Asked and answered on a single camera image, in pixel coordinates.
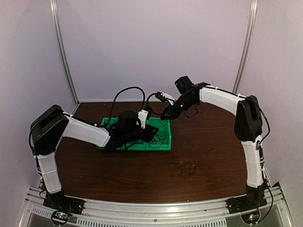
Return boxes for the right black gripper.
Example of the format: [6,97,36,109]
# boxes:
[161,95,197,120]

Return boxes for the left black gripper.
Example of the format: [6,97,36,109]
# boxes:
[123,123,159,143]

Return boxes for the brown cable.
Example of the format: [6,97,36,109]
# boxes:
[148,119,169,150]
[175,162,198,178]

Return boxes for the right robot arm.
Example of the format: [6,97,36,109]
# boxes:
[156,76,267,209]

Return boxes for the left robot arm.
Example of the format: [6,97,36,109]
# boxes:
[29,105,159,210]

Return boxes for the middle green bin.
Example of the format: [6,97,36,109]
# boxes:
[121,140,146,151]

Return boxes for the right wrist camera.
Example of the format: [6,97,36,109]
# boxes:
[155,92,176,105]

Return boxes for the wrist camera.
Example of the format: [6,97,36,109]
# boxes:
[155,92,176,105]
[136,108,152,129]

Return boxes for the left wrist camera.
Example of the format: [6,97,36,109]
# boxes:
[136,108,152,129]

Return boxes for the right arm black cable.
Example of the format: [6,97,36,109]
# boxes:
[144,92,166,114]

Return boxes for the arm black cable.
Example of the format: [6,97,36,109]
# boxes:
[144,92,166,114]
[110,86,146,123]

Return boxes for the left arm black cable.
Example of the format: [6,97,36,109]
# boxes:
[110,86,146,123]

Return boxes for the front aluminium rail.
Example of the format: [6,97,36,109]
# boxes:
[17,187,294,227]

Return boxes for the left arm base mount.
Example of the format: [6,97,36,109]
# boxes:
[43,194,84,226]

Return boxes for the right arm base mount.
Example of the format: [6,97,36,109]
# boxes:
[226,195,267,225]

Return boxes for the right aluminium frame post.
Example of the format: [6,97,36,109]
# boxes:
[232,0,258,93]

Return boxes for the aluminium frame post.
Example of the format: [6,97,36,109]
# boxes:
[49,0,79,105]
[232,0,258,93]

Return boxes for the left aluminium frame post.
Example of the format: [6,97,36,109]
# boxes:
[49,0,79,105]

